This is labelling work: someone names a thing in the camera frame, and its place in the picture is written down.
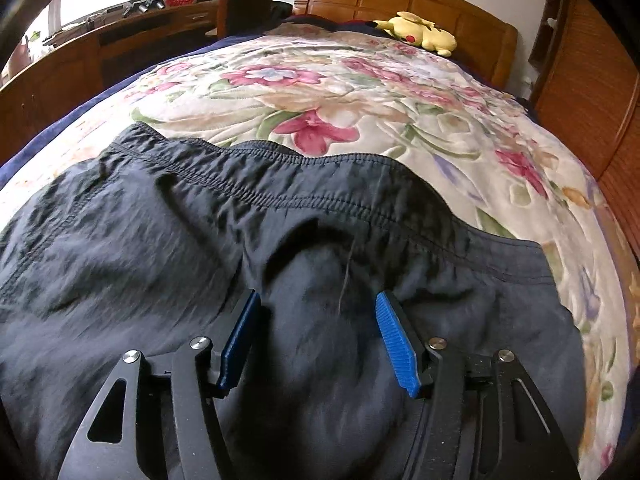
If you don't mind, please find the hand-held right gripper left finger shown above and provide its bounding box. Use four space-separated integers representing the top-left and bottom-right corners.
57 289 264 480

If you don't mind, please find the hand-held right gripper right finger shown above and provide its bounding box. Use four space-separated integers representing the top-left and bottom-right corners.
374 291 584 480

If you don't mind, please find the black jacket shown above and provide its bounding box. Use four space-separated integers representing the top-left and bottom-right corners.
0 122 591 480

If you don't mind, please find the floral blanket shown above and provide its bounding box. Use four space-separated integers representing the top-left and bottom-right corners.
0 25 633 480

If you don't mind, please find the navy bed sheet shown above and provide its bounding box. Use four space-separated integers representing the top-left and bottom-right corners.
0 32 268 183

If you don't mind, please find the yellow plush toy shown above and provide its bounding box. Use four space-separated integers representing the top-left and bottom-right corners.
372 11 459 57

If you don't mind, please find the wooden desk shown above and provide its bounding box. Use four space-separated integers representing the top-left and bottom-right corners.
0 0 222 138

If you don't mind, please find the dark pillow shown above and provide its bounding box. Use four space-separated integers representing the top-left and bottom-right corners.
280 14 381 32

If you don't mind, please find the wooden chair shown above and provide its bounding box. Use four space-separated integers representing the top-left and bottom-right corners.
216 0 282 39

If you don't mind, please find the wooden wardrobe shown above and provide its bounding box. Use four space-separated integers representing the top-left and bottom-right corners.
529 0 640 261

